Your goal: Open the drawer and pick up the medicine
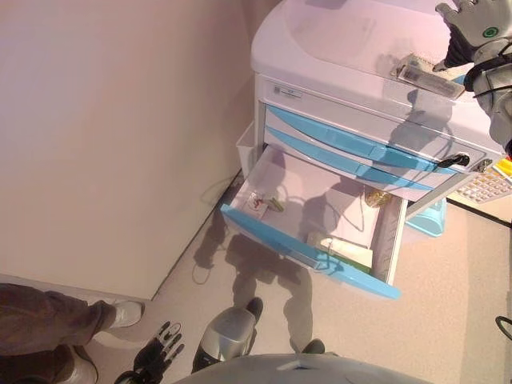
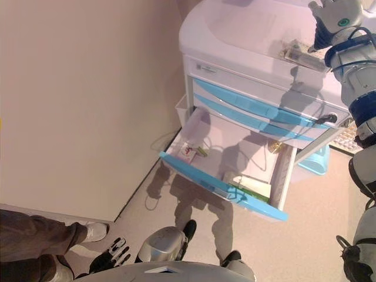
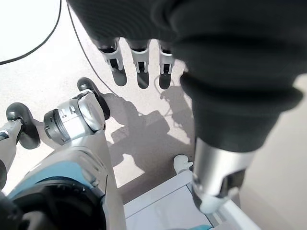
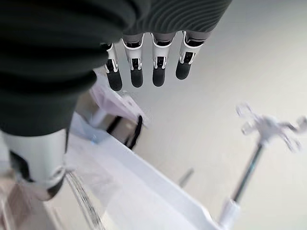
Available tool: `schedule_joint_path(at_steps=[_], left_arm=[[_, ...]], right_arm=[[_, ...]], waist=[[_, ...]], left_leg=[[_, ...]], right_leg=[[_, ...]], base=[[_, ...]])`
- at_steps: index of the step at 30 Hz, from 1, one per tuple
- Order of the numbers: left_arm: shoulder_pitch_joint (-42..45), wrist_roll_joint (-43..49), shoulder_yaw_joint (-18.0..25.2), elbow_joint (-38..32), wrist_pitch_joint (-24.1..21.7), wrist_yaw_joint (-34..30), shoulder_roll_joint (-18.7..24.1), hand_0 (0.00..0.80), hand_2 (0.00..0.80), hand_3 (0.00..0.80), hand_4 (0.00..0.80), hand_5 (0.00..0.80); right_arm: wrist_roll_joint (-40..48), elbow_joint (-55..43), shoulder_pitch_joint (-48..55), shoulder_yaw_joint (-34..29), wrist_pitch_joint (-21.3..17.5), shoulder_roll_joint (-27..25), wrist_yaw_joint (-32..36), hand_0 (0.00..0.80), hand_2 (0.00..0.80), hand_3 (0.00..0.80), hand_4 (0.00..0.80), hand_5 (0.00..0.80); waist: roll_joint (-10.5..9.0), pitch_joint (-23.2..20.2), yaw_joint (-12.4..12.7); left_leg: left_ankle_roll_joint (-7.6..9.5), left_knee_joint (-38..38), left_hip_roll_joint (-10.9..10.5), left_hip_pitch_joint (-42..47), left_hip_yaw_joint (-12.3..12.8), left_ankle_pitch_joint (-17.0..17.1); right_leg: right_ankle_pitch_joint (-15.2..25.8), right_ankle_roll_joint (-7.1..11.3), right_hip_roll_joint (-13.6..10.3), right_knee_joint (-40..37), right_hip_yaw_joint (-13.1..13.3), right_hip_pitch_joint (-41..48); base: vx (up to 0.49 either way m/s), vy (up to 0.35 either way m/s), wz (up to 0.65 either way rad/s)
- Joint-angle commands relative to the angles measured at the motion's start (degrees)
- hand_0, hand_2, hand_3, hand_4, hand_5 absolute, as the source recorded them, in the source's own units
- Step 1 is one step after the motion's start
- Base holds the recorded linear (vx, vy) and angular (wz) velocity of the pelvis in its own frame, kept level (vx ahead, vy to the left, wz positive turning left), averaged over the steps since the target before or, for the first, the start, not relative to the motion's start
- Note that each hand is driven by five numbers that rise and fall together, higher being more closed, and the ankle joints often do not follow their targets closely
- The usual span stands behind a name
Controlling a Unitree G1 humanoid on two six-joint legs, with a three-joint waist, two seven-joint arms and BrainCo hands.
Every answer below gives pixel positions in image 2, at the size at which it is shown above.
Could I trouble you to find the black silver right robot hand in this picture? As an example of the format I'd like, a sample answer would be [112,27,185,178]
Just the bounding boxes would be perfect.
[307,0,365,53]

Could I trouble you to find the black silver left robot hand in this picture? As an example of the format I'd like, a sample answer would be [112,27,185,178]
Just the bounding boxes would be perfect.
[89,237,132,273]

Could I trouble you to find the white blue medicine box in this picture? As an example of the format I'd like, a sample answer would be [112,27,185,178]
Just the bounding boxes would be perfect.
[283,41,331,71]

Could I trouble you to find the pink white medicine box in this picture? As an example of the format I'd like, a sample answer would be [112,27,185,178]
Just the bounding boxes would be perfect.
[177,142,199,164]

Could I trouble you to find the green white medicine box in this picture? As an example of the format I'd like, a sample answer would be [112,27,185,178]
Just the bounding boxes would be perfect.
[223,172,273,203]

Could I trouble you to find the white sneaker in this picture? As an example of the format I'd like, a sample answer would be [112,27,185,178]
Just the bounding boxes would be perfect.
[55,261,75,280]
[72,221,110,243]

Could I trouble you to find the silver left robot leg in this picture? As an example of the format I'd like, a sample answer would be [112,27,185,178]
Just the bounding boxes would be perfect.
[135,219,197,264]

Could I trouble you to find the silver robot leg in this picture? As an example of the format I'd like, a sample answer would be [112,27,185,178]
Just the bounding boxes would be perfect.
[135,219,197,264]
[220,250,255,280]

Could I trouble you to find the grey robot torso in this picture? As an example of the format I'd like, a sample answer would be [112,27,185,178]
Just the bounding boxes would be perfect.
[70,261,259,282]

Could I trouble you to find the brown trousers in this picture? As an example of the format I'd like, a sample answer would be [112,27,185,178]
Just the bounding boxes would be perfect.
[0,208,89,282]

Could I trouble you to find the white medical cart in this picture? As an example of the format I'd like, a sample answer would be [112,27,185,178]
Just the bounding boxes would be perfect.
[174,0,358,165]

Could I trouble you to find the black cart key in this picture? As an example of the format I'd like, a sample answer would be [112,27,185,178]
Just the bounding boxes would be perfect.
[315,113,338,124]

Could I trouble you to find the silver right robot leg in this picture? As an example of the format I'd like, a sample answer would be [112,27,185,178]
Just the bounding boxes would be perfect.
[220,250,255,280]

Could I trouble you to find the white lattice basket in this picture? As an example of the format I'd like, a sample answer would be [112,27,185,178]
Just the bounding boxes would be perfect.
[330,120,361,153]

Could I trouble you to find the light blue lidded bin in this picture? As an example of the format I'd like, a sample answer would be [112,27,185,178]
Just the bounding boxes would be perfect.
[298,145,331,176]

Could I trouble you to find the clear cart side bin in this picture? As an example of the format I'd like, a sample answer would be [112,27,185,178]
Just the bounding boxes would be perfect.
[174,93,196,127]

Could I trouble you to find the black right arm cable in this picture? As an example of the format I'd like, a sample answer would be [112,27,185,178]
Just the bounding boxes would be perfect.
[333,25,376,73]

